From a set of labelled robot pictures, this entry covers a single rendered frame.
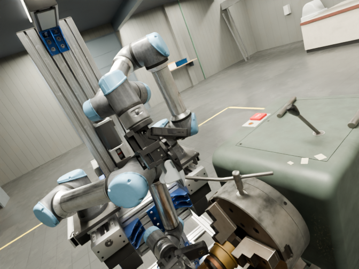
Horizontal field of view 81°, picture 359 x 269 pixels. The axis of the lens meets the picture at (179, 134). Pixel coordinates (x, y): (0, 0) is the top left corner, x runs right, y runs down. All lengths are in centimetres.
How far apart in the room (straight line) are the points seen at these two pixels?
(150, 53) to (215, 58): 1056
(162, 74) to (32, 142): 833
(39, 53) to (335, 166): 123
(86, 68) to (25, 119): 791
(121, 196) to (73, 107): 63
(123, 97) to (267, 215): 51
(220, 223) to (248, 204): 13
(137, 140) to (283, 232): 47
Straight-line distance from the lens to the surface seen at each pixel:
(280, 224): 69
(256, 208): 68
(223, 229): 76
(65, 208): 95
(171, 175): 57
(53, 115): 898
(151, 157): 54
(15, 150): 926
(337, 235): 80
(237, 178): 65
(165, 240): 86
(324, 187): 69
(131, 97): 56
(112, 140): 115
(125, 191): 69
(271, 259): 71
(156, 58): 99
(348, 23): 809
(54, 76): 120
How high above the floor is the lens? 169
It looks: 20 degrees down
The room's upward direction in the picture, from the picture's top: 24 degrees counter-clockwise
